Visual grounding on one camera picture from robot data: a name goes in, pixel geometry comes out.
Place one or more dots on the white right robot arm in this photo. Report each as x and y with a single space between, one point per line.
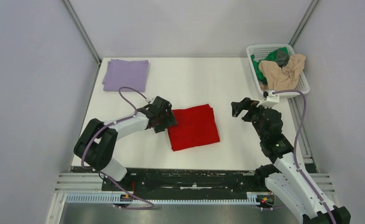
286 176

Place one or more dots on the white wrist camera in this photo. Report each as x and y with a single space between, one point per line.
149 100
270 99

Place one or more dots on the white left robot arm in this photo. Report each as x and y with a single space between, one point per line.
96 144

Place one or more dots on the beige t shirt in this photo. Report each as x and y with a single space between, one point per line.
286 78

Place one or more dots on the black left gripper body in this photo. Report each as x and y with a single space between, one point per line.
165 121

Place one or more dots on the right aluminium corner post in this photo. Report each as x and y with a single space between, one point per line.
307 15

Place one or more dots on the folded lilac t shirt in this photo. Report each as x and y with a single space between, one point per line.
121 73

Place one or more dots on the white slotted cable duct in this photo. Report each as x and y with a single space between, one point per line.
121 199

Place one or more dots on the aluminium corner post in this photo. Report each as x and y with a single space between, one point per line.
307 15
79 25

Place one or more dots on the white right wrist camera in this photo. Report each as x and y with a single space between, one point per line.
270 99

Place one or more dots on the white plastic laundry basket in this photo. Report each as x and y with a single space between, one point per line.
261 51

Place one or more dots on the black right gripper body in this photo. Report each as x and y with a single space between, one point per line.
254 113

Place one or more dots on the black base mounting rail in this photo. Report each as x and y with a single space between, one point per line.
188 184

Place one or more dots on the grey t shirt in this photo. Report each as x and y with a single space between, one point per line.
281 58

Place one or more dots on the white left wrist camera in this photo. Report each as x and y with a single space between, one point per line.
149 100

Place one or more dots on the red t shirt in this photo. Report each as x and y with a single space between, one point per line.
195 127

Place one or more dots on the left aluminium corner post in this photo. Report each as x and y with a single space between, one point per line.
79 25

